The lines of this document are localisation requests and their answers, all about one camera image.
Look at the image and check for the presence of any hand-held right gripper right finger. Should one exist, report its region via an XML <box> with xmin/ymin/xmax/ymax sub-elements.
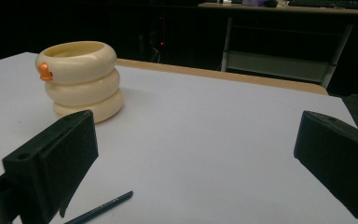
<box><xmin>293</xmin><ymin>110</ymin><xmax>358</xmax><ymax>224</ymax></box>

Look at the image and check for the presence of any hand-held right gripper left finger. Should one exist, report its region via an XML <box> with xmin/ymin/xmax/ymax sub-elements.
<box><xmin>2</xmin><ymin>109</ymin><xmax>100</xmax><ymax>224</ymax></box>

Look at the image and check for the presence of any dark blue pencil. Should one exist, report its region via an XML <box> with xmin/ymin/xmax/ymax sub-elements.
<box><xmin>63</xmin><ymin>190</ymin><xmax>134</xmax><ymax>224</ymax></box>

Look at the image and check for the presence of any cream duck pen holder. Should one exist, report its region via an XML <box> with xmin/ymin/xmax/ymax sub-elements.
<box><xmin>34</xmin><ymin>40</ymin><xmax>125</xmax><ymax>124</ymax></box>

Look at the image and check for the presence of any white table cover sheet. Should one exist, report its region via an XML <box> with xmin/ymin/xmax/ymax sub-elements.
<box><xmin>0</xmin><ymin>51</ymin><xmax>358</xmax><ymax>224</ymax></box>

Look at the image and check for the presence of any dark computer tower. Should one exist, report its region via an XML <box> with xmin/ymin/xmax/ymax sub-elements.
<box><xmin>136</xmin><ymin>12</ymin><xmax>175</xmax><ymax>64</ymax></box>

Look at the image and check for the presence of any purple object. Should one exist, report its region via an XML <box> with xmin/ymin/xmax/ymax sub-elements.
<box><xmin>241</xmin><ymin>0</ymin><xmax>267</xmax><ymax>7</ymax></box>

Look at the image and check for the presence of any white metal frame desk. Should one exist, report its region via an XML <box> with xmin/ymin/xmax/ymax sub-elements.
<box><xmin>197</xmin><ymin>2</ymin><xmax>358</xmax><ymax>90</ymax></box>

